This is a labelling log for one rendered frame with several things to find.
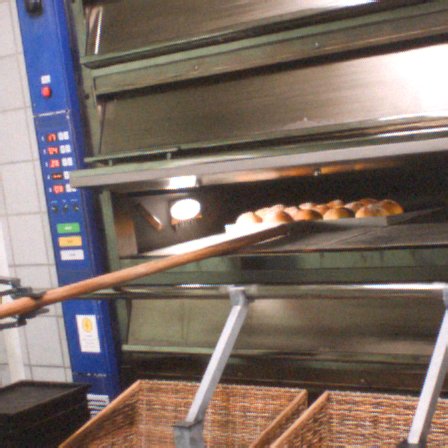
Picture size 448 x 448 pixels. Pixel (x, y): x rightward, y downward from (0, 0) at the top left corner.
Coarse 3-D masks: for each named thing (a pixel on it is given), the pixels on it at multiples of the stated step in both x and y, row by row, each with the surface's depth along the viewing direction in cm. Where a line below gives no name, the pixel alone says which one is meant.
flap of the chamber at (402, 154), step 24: (384, 144) 214; (408, 144) 210; (432, 144) 207; (168, 168) 251; (192, 168) 246; (216, 168) 242; (240, 168) 237; (264, 168) 233; (288, 168) 233; (312, 168) 234; (336, 168) 235; (360, 168) 235; (120, 192) 287
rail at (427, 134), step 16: (304, 144) 226; (320, 144) 224; (336, 144) 221; (352, 144) 219; (368, 144) 216; (176, 160) 250; (192, 160) 246; (208, 160) 243; (224, 160) 240; (80, 176) 271
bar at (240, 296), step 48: (48, 288) 251; (144, 288) 231; (192, 288) 222; (240, 288) 213; (288, 288) 206; (336, 288) 199; (384, 288) 192; (432, 288) 186; (432, 384) 175; (192, 432) 198
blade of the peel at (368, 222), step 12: (384, 216) 280; (396, 216) 284; (408, 216) 289; (228, 228) 313; (240, 228) 310; (252, 228) 308; (264, 228) 305; (312, 228) 294; (324, 228) 292; (336, 228) 289; (348, 228) 287
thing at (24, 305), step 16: (224, 240) 269; (240, 240) 272; (256, 240) 278; (176, 256) 253; (192, 256) 257; (208, 256) 262; (128, 272) 240; (144, 272) 243; (64, 288) 225; (80, 288) 228; (96, 288) 231; (16, 304) 214; (32, 304) 217; (48, 304) 221
